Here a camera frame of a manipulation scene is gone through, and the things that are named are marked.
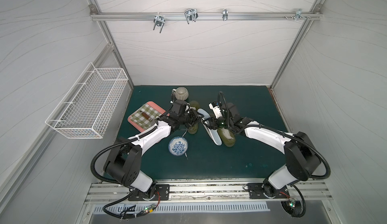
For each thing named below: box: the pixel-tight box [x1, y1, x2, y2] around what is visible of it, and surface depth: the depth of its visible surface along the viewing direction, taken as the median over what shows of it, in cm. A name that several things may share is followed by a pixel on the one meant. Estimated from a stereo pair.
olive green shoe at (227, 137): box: [217, 127, 236, 148], surface depth 89 cm
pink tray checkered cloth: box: [127, 101, 166, 133], surface depth 106 cm
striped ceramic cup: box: [172, 86, 189, 101], surface depth 110 cm
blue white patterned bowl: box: [168, 136, 189, 157], surface depth 89 cm
